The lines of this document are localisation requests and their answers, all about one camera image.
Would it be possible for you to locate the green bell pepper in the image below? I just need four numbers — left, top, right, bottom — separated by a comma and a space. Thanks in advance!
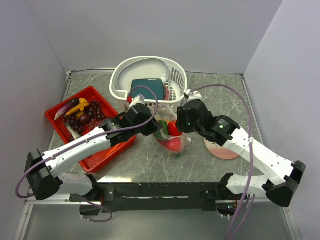
153, 120, 169, 141

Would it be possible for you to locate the clear dotted zip bag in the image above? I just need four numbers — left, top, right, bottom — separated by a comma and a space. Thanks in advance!
153, 104, 192, 158

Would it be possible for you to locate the red round fruit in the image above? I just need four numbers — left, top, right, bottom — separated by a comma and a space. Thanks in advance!
158, 138, 183, 153

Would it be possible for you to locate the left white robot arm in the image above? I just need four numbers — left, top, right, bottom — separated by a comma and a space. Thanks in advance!
24, 103, 162, 201

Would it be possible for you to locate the pink plate in basket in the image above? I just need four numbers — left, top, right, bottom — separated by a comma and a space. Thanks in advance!
163, 85, 170, 101

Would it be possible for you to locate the teal square plate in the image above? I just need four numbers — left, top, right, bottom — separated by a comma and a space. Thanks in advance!
130, 78, 165, 100

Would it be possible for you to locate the white plastic basket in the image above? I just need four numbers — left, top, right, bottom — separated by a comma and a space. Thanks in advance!
109, 56, 188, 111

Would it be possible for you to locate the pink round plate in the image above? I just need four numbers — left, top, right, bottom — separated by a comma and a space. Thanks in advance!
204, 139, 239, 160

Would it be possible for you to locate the white oval plate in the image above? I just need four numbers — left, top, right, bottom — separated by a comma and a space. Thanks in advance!
115, 57, 170, 91

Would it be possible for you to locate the purple grapes bunch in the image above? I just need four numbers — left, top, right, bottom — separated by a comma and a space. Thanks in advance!
62, 99, 110, 135

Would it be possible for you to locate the orange ginger root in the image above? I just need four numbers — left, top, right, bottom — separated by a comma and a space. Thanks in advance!
65, 98, 90, 116

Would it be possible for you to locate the white fish toy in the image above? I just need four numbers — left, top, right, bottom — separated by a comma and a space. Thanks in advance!
65, 123, 81, 140

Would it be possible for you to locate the purple eggplant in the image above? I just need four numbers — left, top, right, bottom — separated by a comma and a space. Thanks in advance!
54, 98, 80, 121

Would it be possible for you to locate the black mounting base bar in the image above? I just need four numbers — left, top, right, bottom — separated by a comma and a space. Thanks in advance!
68, 181, 251, 217

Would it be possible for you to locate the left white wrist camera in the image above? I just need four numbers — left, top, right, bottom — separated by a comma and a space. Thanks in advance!
127, 94, 145, 108

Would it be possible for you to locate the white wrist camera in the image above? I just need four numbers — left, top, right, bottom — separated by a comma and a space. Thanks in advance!
183, 89, 203, 102
127, 94, 145, 108

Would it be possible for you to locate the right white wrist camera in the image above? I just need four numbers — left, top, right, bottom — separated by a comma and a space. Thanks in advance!
183, 89, 203, 102

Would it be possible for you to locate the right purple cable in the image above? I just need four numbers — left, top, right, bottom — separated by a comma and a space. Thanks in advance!
192, 83, 256, 240

